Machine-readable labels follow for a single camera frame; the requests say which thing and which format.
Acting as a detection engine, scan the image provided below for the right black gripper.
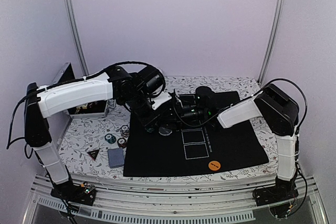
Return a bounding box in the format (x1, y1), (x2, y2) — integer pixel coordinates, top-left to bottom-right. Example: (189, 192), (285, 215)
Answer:
(161, 102), (207, 131)

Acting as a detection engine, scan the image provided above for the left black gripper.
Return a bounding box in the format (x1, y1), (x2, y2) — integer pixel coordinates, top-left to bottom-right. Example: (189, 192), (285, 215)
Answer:
(123, 91), (164, 130)

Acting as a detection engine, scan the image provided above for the clear dealer button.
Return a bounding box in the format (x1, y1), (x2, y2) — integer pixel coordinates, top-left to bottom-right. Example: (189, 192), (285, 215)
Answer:
(159, 127), (173, 136)

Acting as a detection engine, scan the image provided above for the orange big blind button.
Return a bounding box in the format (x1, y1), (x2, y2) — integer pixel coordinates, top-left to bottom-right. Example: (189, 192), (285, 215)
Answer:
(208, 161), (221, 171)

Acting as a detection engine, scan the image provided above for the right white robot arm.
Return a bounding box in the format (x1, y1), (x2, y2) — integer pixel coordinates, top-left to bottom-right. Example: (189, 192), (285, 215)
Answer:
(172, 78), (304, 201)

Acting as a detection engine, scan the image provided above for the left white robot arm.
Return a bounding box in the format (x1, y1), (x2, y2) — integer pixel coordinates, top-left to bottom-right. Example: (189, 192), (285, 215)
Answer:
(24, 63), (172, 200)

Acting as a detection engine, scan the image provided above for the silver poker chip case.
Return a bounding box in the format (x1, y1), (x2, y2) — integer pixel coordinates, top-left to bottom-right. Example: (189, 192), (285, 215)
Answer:
(51, 62), (117, 119)

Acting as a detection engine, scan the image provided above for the black poker mat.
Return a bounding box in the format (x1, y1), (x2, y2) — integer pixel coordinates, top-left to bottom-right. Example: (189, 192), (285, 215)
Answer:
(123, 91), (269, 177)

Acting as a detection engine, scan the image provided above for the white poker chip stack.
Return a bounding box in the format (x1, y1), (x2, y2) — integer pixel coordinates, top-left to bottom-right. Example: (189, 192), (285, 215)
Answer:
(120, 125), (130, 138)

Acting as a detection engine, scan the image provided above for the green poker chip stack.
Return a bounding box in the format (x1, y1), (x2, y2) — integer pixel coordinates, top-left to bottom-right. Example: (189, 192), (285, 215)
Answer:
(104, 133), (117, 144)

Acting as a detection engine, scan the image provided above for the red poker chip stack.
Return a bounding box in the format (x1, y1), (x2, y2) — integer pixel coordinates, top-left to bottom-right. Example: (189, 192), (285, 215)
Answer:
(117, 138), (127, 149)

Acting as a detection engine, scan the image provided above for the blue card deck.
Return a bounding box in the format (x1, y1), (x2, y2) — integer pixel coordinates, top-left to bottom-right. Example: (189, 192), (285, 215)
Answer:
(108, 148), (124, 168)

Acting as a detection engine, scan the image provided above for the black triangular marker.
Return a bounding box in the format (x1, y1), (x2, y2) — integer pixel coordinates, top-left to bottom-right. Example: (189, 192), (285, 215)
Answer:
(87, 149), (100, 161)

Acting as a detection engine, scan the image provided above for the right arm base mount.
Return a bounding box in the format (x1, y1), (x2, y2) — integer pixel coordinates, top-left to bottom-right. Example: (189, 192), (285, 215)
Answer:
(252, 177), (299, 206)

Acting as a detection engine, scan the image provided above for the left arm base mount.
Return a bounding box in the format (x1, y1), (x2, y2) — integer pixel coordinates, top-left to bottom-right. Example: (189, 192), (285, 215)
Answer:
(50, 181), (97, 206)

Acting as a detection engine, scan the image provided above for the left aluminium frame post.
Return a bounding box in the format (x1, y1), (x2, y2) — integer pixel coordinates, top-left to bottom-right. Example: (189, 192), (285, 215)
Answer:
(64, 0), (89, 76)

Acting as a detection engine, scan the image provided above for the aluminium frame post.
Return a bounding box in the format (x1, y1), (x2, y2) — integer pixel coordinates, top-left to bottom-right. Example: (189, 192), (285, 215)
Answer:
(64, 0), (89, 76)
(257, 0), (285, 84)

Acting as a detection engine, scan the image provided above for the right aluminium frame post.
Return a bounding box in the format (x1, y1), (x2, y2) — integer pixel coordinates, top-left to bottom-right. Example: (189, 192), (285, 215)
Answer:
(257, 0), (285, 84)

